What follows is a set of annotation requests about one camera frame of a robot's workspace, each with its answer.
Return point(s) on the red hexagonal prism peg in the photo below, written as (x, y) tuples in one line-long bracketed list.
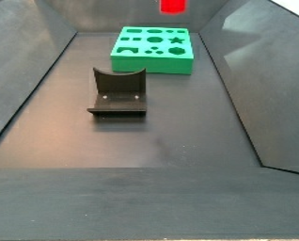
[(172, 6)]

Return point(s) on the green foam shape board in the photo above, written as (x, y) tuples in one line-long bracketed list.
[(159, 49)]

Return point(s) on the black curved holder bracket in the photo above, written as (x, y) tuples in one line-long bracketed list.
[(120, 92)]

